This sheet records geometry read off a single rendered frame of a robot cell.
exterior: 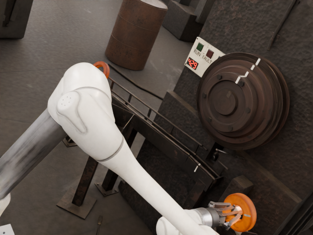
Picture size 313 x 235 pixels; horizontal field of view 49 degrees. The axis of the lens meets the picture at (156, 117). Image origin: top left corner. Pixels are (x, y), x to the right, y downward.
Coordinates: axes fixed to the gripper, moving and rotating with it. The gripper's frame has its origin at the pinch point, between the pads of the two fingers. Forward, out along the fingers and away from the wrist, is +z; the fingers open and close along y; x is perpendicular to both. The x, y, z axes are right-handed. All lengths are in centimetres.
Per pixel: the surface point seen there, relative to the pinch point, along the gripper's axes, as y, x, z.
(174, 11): -515, -63, 341
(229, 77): -44, 37, 9
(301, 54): -34, 57, 36
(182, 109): -73, -1, 21
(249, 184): -15.4, -5.7, 25.9
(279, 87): -26, 43, 21
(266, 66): -36, 48, 19
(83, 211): -77, -83, -19
